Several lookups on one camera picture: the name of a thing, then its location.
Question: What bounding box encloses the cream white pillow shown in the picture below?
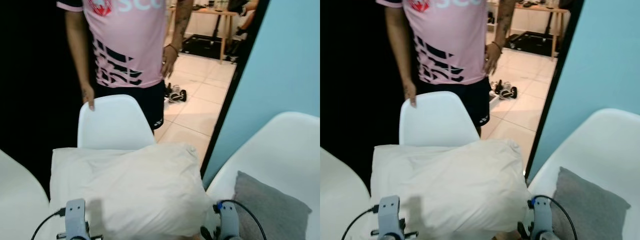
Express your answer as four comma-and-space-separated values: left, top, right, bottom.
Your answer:
370, 138, 532, 236
48, 142, 213, 239

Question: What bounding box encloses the person's right hand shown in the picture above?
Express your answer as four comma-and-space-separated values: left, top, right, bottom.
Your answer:
81, 84, 96, 111
403, 81, 418, 109

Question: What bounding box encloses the person's left hand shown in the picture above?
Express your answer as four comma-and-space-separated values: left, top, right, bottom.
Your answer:
161, 45, 180, 79
484, 42, 503, 77

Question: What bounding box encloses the grey cushion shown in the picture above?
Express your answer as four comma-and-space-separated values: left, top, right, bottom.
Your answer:
551, 166, 632, 240
232, 171, 313, 240

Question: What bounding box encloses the pair of black shoes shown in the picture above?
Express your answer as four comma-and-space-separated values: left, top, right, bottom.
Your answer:
489, 79, 518, 100
164, 82, 187, 104

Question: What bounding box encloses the black door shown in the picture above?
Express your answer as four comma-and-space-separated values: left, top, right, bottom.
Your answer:
320, 0, 406, 191
0, 0, 86, 196

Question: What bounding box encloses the black floor mat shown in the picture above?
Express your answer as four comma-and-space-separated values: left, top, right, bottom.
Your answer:
181, 34, 227, 60
504, 31, 556, 53

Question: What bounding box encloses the wooden table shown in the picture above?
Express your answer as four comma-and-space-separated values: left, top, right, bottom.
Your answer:
169, 4, 240, 64
487, 2, 571, 59

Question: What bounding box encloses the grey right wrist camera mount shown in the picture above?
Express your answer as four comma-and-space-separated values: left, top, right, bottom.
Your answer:
216, 201, 242, 240
531, 197, 556, 240

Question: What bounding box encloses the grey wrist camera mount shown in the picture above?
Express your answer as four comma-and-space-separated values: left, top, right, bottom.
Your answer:
531, 197, 556, 240
216, 201, 242, 240
378, 195, 405, 240
65, 198, 90, 240

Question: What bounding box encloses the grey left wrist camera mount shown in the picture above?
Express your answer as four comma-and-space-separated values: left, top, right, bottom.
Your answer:
65, 198, 90, 240
378, 195, 405, 240

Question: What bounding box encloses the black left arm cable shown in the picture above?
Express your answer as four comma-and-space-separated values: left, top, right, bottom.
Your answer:
355, 204, 381, 240
31, 207, 67, 240

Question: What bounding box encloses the black door frame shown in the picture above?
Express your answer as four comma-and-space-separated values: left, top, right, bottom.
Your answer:
199, 0, 271, 177
525, 0, 586, 173

